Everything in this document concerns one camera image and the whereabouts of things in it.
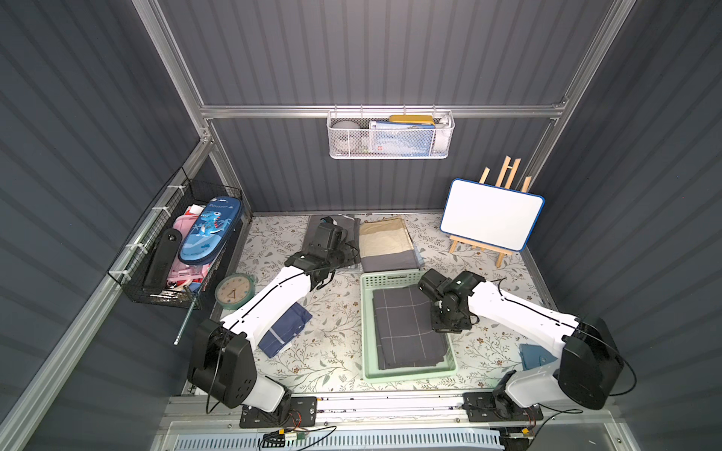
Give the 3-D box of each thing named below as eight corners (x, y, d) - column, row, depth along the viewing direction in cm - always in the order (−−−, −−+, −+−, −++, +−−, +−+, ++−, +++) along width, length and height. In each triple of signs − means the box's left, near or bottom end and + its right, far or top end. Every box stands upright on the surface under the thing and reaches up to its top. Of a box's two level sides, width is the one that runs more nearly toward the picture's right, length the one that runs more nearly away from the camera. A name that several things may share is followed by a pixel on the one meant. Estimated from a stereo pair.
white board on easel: (435, 245, 111) (449, 197, 92) (440, 226, 118) (454, 178, 98) (511, 265, 105) (545, 218, 85) (512, 243, 112) (543, 195, 92)
